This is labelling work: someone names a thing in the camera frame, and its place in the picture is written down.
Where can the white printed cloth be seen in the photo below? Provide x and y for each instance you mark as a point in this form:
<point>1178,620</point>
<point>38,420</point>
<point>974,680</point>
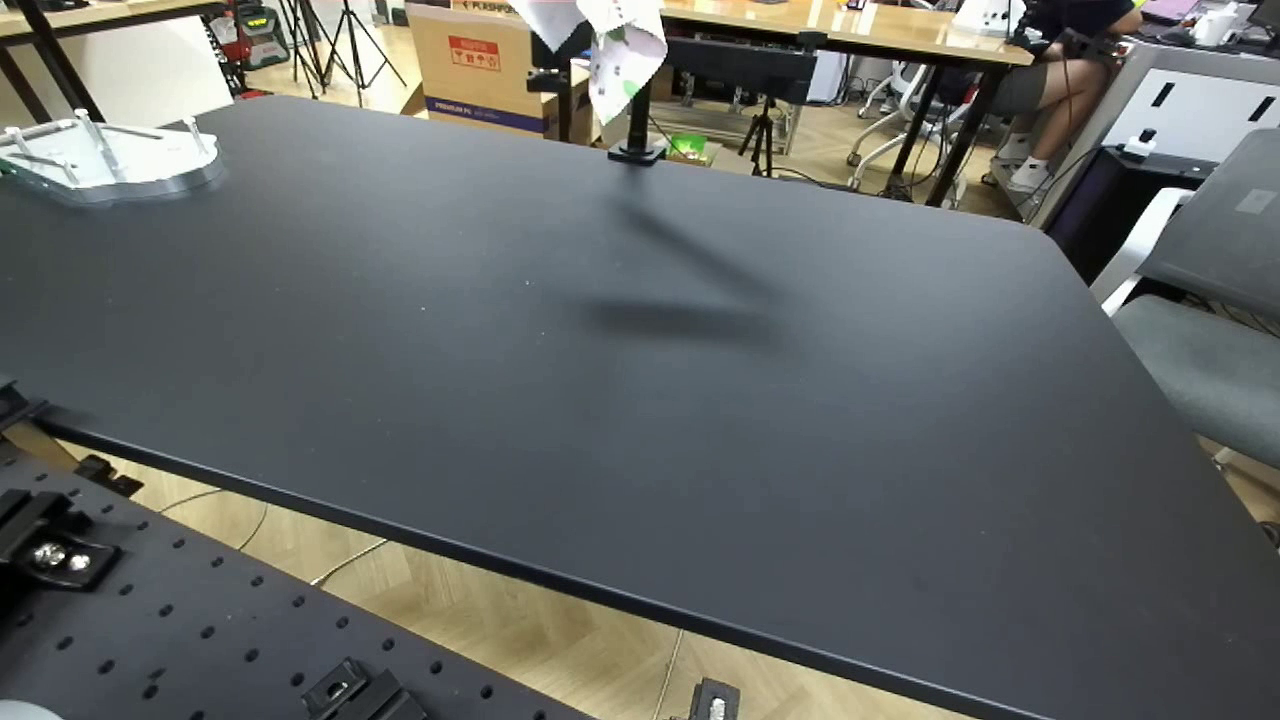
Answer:
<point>626,60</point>

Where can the black rod stand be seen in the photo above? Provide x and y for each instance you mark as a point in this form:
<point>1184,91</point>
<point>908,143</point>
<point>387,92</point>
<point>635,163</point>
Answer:
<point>637,152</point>

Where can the green item on floor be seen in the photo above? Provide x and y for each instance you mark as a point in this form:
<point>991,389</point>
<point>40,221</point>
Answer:
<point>690,146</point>

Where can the small black tripod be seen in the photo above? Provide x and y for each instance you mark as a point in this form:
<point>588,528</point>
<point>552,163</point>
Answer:
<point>763,134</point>

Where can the black desk panel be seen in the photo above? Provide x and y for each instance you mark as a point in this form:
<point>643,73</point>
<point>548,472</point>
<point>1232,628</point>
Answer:
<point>743,66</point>

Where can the cardboard box with red print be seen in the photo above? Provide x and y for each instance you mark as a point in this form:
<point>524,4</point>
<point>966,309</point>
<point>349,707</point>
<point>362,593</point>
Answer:
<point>461,60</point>

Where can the long wooden desk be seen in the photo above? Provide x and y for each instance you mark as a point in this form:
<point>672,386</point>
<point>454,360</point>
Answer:
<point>905,31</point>

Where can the tall black tripod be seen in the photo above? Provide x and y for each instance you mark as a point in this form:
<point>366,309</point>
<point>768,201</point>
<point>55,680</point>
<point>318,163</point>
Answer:
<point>349,40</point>

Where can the person in black shirt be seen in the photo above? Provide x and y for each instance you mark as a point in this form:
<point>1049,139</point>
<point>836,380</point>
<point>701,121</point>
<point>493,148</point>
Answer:
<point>1061,101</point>

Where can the black perforated breadboard table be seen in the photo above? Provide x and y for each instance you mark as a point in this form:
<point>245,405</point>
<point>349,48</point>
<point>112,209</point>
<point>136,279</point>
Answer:
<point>201,626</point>

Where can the grey office chair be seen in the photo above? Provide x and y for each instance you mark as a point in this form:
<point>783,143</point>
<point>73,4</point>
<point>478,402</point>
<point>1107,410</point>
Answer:
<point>1212,360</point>

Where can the white board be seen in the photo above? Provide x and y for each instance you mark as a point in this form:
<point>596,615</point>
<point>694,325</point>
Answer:
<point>146,73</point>

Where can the wooden desk with black leg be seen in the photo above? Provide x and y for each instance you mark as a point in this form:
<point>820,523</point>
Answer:
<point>83,17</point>

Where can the black slotted bracket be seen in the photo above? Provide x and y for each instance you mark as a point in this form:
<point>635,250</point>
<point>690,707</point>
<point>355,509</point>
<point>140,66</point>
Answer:
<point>355,693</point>

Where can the black bracket with bolts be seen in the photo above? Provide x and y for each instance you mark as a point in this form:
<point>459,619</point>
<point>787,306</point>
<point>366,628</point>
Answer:
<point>55,559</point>

